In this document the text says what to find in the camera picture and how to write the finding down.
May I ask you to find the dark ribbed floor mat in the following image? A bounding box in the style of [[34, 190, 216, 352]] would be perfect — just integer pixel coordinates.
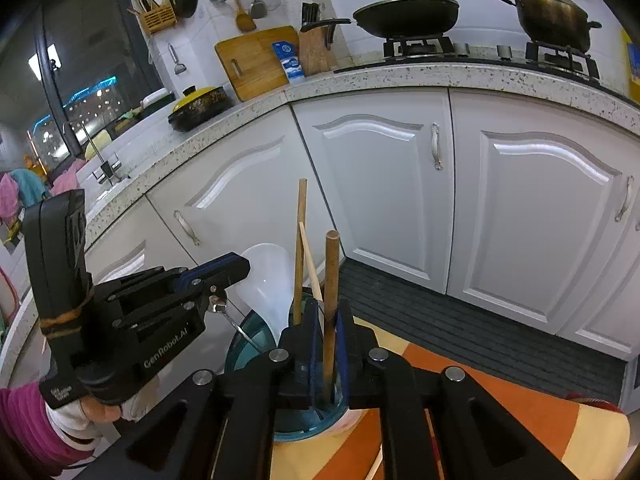
[[337, 256, 628, 406]]

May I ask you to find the metal faucet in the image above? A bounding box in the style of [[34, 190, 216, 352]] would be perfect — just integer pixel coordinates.
[[62, 120, 133, 186]]

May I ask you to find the person's left hand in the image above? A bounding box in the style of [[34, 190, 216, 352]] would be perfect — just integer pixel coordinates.
[[82, 372, 162, 423]]

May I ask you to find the blue glass cup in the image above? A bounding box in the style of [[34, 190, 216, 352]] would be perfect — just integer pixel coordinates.
[[224, 292, 351, 443]]

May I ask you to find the metal peeler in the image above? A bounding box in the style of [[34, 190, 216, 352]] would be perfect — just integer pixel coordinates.
[[167, 42, 188, 77]]

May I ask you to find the wooden spatula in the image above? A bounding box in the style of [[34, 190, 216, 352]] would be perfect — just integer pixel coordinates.
[[220, 0, 257, 32]]

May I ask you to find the speckled stone countertop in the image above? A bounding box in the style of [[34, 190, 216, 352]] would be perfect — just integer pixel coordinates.
[[0, 52, 640, 376]]

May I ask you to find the wooden chopstick holder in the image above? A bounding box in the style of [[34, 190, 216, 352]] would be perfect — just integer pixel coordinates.
[[127, 0, 179, 36]]

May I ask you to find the white cabinet door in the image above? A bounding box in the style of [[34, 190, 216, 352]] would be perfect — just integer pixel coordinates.
[[446, 89, 640, 337], [145, 105, 347, 286], [82, 195, 198, 291], [291, 87, 455, 295], [555, 220, 640, 361]]

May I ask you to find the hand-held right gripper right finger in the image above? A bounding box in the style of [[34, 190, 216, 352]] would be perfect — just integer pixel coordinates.
[[335, 299, 576, 480]]

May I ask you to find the yellow cloth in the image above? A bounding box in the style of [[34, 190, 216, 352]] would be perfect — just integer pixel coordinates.
[[85, 130, 113, 161]]

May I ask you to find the pink sleeved left forearm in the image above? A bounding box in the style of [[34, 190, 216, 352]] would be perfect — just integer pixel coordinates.
[[0, 380, 101, 478]]

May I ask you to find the yellow lidded black pot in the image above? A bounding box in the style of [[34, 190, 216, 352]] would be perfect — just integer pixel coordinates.
[[166, 85, 235, 133]]

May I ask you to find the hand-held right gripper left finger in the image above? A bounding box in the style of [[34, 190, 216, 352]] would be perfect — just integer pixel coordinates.
[[90, 299, 323, 480]]

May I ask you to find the blue white packet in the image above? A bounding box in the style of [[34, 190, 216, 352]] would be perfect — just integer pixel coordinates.
[[271, 40, 307, 86]]

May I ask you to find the metal spoon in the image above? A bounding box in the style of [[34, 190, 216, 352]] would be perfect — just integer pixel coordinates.
[[209, 295, 266, 353]]

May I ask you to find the black wok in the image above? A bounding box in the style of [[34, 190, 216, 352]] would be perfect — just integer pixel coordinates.
[[300, 0, 461, 40]]

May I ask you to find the orange yellow printed blanket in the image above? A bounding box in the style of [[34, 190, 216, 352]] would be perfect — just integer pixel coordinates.
[[270, 315, 631, 480]]

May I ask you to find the wooden knife block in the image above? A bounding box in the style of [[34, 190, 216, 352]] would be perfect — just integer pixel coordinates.
[[298, 2, 338, 77]]

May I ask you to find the teal cloth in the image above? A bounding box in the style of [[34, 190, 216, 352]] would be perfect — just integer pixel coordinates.
[[10, 167, 51, 206]]

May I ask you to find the blue yellow box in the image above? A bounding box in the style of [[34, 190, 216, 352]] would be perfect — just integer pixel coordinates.
[[620, 27, 640, 96]]

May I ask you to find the wooden cutting board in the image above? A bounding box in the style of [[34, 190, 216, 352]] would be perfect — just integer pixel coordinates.
[[215, 25, 301, 103]]

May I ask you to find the dark window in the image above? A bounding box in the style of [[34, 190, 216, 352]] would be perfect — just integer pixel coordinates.
[[0, 0, 166, 171]]

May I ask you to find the pink cloth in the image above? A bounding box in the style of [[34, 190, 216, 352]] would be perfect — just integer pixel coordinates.
[[50, 160, 86, 196], [0, 172, 23, 226]]

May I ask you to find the white plastic spoon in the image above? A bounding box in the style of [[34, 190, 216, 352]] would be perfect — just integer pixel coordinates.
[[234, 243, 297, 343]]

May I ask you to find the black gas stove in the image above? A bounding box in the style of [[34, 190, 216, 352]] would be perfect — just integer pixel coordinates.
[[332, 35, 601, 82]]

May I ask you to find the white container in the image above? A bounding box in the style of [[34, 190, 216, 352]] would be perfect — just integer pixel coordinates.
[[140, 87, 176, 111]]

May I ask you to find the silver cabinet handle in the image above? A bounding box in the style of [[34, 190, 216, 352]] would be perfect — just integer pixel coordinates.
[[430, 122, 443, 171], [614, 176, 635, 223], [173, 210, 201, 247]]

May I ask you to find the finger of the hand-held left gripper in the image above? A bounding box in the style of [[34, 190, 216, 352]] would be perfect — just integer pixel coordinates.
[[95, 252, 251, 307], [107, 286, 224, 332]]

